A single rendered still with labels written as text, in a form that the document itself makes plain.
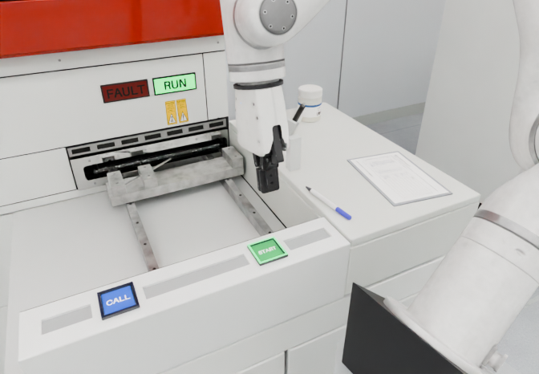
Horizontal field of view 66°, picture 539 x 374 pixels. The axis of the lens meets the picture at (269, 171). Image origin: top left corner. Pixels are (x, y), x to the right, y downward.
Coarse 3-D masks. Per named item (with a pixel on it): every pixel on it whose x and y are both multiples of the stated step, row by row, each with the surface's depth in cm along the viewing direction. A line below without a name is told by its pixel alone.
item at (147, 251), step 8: (128, 208) 106; (136, 216) 103; (136, 224) 100; (136, 232) 98; (144, 232) 98; (144, 240) 95; (144, 248) 93; (144, 256) 91; (152, 256) 91; (152, 264) 88
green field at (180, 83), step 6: (168, 78) 111; (174, 78) 112; (180, 78) 113; (186, 78) 114; (192, 78) 114; (156, 84) 111; (162, 84) 111; (168, 84) 112; (174, 84) 113; (180, 84) 114; (186, 84) 114; (192, 84) 115; (156, 90) 111; (162, 90) 112; (168, 90) 113; (174, 90) 114; (180, 90) 114
